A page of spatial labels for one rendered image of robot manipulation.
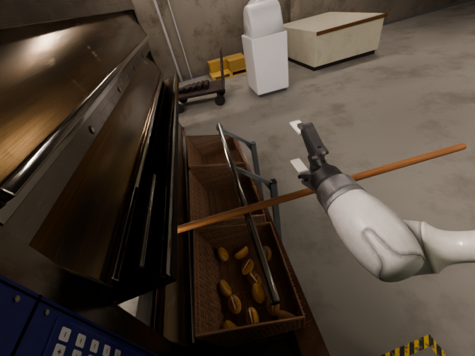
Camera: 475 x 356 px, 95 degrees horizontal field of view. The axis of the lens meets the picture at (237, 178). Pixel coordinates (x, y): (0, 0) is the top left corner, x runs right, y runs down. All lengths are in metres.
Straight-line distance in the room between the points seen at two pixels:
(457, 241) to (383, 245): 0.18
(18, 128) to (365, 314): 2.02
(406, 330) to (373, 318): 0.18
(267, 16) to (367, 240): 4.69
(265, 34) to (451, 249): 4.61
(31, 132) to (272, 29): 4.65
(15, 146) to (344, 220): 0.56
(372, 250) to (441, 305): 1.81
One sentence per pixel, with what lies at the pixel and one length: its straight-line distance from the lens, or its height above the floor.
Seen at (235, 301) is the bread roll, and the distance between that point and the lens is 1.32.
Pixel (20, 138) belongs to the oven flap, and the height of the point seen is 1.75.
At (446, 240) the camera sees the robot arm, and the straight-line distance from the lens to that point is 0.58.
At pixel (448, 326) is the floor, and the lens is 2.18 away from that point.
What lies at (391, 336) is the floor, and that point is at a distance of 2.03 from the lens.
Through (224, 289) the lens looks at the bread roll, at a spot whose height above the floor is 0.65.
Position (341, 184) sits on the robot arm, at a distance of 0.50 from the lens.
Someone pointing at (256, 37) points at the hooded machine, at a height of 1.12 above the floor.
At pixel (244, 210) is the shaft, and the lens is 0.88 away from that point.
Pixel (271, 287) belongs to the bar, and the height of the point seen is 1.17.
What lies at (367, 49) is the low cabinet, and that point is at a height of 0.14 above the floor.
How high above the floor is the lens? 1.87
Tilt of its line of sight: 40 degrees down
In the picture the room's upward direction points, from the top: 14 degrees counter-clockwise
